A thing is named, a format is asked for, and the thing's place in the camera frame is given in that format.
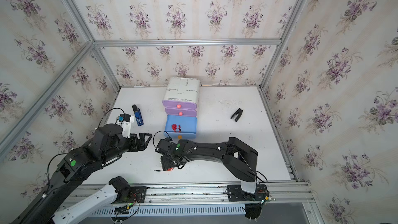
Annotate purple drawer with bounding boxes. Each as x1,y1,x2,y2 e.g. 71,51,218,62
165,108,198,117
162,100,197,110

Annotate red earphones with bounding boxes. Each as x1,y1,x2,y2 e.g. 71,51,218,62
172,124,181,132
154,168,174,172

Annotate black binder clip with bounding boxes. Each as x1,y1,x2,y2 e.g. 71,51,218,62
230,108,243,122

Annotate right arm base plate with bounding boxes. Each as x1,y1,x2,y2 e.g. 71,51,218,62
225,184,271,202

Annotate blue bottom drawer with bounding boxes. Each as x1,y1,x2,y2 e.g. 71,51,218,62
164,115,198,140

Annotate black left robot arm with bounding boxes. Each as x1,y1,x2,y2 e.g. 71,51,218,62
13,123,152,224

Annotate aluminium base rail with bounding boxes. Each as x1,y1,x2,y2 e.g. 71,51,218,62
62,181,315,207

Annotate purple top drawer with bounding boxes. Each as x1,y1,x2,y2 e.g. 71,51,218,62
162,100,197,110

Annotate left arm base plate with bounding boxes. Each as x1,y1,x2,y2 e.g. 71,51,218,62
113,186,147,204

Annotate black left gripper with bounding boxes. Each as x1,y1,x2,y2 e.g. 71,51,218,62
100,132,154,165

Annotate white drawer cabinet shell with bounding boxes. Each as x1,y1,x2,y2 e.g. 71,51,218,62
164,77,201,103

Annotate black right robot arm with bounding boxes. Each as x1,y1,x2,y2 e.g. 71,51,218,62
155,137,258,195

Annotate blue black stapler box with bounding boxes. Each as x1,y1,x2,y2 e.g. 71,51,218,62
132,104,144,127

